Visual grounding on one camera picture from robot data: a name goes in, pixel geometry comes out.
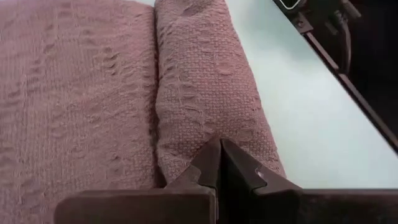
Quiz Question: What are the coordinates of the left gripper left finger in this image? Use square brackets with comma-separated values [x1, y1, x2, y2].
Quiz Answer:
[54, 138, 223, 224]

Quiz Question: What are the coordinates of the teal table mat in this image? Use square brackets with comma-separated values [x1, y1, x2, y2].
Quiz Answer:
[133, 0, 398, 190]

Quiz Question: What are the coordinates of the black metal table frame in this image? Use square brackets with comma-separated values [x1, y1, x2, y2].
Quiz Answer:
[272, 0, 398, 155]

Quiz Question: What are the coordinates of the grey towel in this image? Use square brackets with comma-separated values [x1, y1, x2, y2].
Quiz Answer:
[0, 0, 287, 224]

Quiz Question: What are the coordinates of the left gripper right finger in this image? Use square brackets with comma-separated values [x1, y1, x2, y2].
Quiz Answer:
[221, 138, 398, 224]

